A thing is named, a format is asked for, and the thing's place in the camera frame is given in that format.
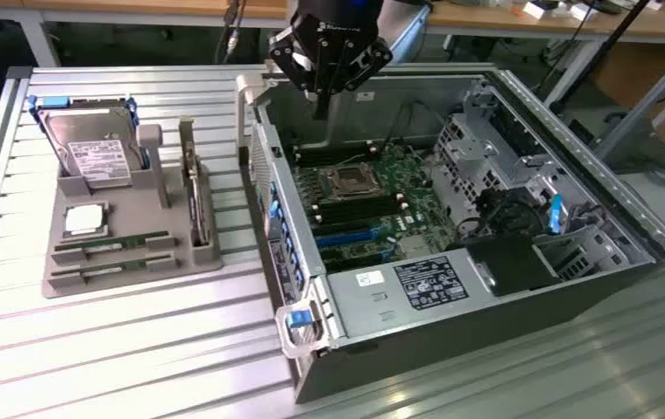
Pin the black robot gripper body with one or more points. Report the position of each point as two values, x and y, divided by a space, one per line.
338 17

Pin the black RAM slot bank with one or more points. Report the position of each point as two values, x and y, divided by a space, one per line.
331 156
361 209

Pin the green RAM stick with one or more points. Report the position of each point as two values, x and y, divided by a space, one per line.
114 267
111 243

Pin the metal disk bay cage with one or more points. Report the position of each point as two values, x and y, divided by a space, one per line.
471 148

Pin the green motherboard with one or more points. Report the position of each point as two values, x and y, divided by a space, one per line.
407 183

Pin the small white box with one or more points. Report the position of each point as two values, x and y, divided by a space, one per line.
582 12
543 9

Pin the silver hard disk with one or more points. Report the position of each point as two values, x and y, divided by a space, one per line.
89 144

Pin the blue expansion slot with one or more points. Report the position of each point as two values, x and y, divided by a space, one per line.
349 235

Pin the hard drive in blue caddy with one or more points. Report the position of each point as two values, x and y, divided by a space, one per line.
53 101

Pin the black tripod pole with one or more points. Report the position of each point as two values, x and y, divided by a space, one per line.
612 48

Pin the black expansion slot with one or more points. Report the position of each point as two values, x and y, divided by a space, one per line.
355 258

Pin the brown cardboard box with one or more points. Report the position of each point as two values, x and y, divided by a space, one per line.
629 70

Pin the blue locking lever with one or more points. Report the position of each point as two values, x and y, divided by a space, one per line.
557 216

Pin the silver CPU chip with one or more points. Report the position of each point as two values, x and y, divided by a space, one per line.
84 220

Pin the grey power supply with label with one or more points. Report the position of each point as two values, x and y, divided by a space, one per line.
366 305

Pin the grey plastic parts rack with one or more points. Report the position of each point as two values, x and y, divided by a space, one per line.
134 279

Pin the blue case latch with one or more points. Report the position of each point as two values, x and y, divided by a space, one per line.
299 318

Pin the open grey PC case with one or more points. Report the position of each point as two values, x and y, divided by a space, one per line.
483 331

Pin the CPU socket with metal frame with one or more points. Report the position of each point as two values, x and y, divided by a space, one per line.
349 181

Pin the wooden desk with grey frame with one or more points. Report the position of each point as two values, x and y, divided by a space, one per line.
646 28
134 9

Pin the graphics card with metal bracket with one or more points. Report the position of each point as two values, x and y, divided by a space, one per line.
196 205

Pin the aluminium profile frame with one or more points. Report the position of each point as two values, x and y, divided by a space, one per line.
652 100

